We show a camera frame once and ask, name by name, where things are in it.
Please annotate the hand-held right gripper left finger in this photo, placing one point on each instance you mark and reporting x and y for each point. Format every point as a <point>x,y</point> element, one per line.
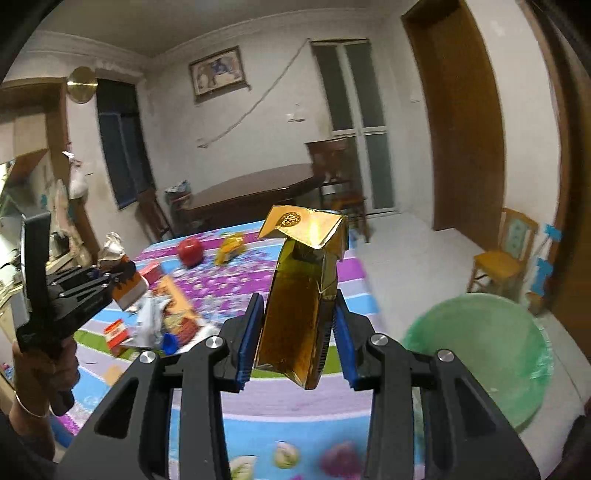
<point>244,344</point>

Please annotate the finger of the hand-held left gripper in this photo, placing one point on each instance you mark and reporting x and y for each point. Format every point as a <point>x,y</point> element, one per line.
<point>97,290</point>
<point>92,274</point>

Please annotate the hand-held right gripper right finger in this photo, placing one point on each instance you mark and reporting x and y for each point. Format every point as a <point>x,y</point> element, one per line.
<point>344,346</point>

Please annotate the orange white carton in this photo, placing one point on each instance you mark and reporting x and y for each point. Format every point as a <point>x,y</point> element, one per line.
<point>131,290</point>

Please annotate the white wrapper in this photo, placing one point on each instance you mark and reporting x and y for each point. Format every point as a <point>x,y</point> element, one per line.
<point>150,318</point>

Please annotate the gold foil box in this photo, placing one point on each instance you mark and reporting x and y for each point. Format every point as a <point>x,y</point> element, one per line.
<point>295,300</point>

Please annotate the green plastic basin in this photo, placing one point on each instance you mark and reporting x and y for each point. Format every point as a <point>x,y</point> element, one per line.
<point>485,332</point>

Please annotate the person's left forearm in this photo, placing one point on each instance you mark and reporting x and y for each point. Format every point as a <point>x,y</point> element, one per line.
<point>34,434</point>

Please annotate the person's left hand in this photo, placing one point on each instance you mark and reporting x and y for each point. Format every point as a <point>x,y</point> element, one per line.
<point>46,364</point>

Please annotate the crumpled beige wrapper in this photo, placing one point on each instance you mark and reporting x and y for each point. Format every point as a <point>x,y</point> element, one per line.
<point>111,251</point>

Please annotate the small red white box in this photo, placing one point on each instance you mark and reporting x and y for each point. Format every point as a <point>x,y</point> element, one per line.
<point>116,334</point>

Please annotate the colourful striped printed blanket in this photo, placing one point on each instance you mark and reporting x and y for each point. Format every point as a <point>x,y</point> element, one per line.
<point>207,286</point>

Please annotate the blue bottle cap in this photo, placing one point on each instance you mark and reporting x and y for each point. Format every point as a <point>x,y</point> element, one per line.
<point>170,344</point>

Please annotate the dark wooden chair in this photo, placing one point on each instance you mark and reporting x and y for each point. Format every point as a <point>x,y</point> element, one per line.
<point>330,157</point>
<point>150,210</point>

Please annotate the hanging white plastic bag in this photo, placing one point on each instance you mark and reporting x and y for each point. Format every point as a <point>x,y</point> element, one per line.
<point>78,184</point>

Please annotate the yellow toy car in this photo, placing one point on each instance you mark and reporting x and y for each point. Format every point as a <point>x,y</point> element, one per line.
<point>229,249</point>

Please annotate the red apple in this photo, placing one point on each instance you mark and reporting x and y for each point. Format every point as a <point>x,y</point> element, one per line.
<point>190,252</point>

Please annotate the blue patterned bag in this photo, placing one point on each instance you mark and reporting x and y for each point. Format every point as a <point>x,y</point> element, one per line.
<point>178,187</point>

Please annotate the dark window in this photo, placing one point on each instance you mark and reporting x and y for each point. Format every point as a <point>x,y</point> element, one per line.
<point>122,147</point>

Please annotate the dark wooden dining table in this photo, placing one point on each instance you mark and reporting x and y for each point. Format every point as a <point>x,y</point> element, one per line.
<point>249,189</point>

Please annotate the brown wooden cabinet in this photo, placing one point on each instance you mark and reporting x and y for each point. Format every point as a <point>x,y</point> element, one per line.
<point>55,120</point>

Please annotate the yellow wooden chair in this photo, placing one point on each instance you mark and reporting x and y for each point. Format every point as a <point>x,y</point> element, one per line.
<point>501,263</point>

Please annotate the round gold lamp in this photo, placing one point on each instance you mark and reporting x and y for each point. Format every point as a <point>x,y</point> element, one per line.
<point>82,84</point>

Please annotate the white glass door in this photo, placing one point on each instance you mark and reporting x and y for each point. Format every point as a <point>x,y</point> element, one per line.
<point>369,157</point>

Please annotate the blue paper cutout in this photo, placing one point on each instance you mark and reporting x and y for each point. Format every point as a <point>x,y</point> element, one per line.
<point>552,231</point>
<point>541,277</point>

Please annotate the brown wooden door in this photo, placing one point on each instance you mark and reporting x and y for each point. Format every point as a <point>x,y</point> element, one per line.
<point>461,138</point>

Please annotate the white wall switch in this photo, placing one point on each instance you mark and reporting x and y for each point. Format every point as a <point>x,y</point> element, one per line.
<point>294,117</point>

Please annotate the framed wall picture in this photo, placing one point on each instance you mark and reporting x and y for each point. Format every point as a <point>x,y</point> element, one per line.
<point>217,70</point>

